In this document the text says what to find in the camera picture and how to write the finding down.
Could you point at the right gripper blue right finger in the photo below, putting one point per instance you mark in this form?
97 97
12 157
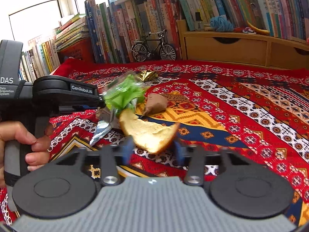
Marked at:
180 152

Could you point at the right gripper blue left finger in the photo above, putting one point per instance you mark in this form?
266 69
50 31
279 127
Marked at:
127 148

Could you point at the orange peel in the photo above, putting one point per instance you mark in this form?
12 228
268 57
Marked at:
149 136

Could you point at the silver foil wrapper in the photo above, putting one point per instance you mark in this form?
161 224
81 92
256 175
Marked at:
107 120

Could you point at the green white wrapper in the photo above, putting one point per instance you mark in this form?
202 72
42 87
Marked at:
124 92

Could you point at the left books row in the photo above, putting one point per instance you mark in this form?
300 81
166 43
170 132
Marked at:
39 59

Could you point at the red box under books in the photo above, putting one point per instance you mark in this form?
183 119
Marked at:
81 50

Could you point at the stack of flat books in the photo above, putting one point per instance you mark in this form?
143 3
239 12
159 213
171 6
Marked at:
71 32

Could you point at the row of upright books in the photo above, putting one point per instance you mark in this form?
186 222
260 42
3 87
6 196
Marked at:
116 25

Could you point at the gold foil wrapper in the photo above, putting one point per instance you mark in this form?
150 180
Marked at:
147 75

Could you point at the red patterned tablecloth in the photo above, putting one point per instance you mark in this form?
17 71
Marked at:
260 113

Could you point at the miniature black bicycle model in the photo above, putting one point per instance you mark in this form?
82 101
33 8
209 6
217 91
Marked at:
153 46

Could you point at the wooden drawer organizer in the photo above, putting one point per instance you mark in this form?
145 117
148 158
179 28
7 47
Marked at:
235 47

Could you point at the small glass bottle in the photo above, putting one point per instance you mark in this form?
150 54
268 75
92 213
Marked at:
199 25

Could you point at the blue yarn ball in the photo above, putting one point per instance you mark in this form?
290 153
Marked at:
221 24

